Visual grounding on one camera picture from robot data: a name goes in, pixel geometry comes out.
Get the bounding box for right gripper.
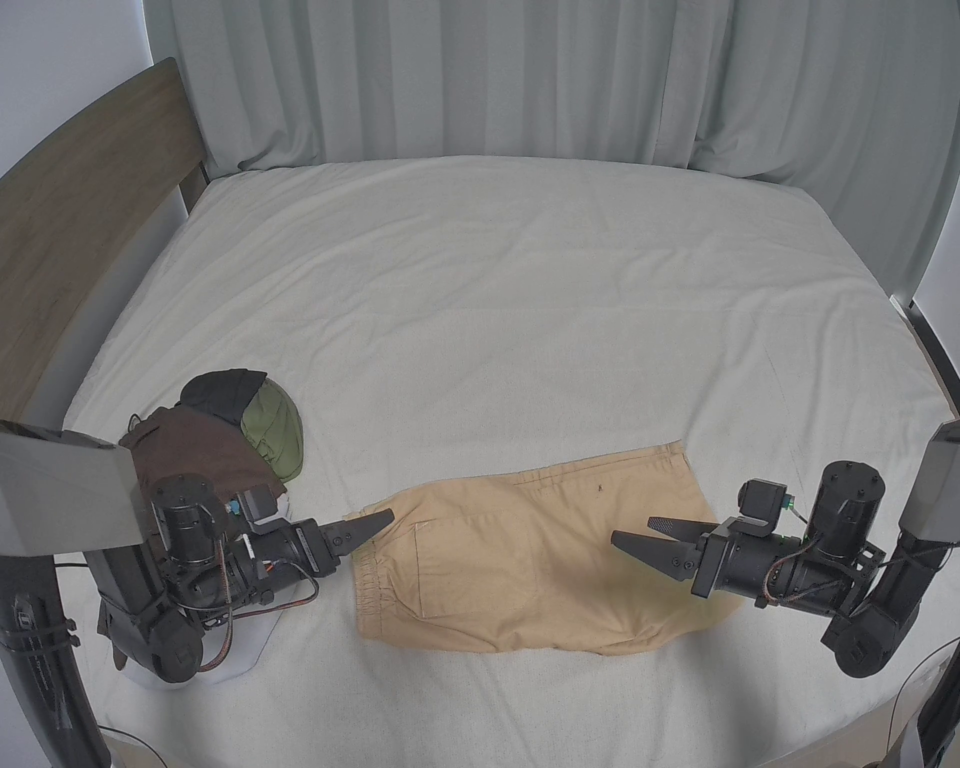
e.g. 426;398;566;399
610;514;785;603

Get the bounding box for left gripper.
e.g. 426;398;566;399
249;519;354;597

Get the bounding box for tan shorts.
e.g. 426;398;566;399
341;441;740;657

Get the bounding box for bed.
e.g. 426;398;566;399
0;56;960;768

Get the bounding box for white garment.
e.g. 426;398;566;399
127;491;316;687

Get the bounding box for green garment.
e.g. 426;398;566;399
240;377;305;481

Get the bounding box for brown garment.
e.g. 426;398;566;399
117;405;290;519

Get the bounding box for black garment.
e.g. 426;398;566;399
180;367;269;430

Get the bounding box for grey-green curtain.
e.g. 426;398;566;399
146;0;960;301

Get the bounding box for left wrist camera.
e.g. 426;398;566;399
228;486;280;537

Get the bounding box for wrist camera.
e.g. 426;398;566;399
228;486;280;537
736;478;790;540

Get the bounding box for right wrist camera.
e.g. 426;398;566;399
736;478;790;540

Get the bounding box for black cable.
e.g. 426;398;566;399
97;723;162;760

